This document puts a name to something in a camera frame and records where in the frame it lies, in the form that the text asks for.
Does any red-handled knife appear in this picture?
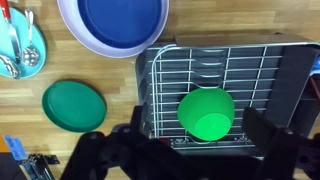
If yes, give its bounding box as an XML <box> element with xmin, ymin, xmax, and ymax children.
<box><xmin>0</xmin><ymin>0</ymin><xmax>23</xmax><ymax>64</ymax></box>

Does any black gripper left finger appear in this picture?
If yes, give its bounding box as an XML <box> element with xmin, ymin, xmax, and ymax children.
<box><xmin>130</xmin><ymin>105</ymin><xmax>148</xmax><ymax>134</ymax></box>

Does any steel dish rack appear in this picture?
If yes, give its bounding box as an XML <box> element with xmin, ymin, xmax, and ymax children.
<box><xmin>134</xmin><ymin>33</ymin><xmax>320</xmax><ymax>158</ymax></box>

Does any silver metal spoon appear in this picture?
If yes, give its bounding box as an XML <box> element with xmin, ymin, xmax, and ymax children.
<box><xmin>22</xmin><ymin>8</ymin><xmax>41</xmax><ymax>67</ymax></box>

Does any green bowl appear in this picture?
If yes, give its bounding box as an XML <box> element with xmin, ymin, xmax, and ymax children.
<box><xmin>177</xmin><ymin>87</ymin><xmax>235</xmax><ymax>142</ymax></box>

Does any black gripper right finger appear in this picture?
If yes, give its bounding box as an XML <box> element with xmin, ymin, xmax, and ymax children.
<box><xmin>241</xmin><ymin>107</ymin><xmax>278</xmax><ymax>155</ymax></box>

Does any green plate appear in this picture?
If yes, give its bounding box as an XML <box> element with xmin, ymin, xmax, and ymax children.
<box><xmin>41</xmin><ymin>80</ymin><xmax>108</xmax><ymax>134</ymax></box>

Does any light blue plate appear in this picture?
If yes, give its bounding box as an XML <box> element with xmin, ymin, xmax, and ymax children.
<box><xmin>0</xmin><ymin>6</ymin><xmax>48</xmax><ymax>80</ymax></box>

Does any silver metal fork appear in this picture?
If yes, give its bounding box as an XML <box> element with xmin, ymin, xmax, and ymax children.
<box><xmin>0</xmin><ymin>54</ymin><xmax>22</xmax><ymax>80</ymax></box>

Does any blue block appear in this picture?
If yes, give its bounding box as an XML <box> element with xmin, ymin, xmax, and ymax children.
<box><xmin>3</xmin><ymin>134</ymin><xmax>28</xmax><ymax>161</ymax></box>

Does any black metal rail bracket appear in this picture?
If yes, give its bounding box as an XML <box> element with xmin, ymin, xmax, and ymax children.
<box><xmin>19</xmin><ymin>153</ymin><xmax>61</xmax><ymax>180</ymax></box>

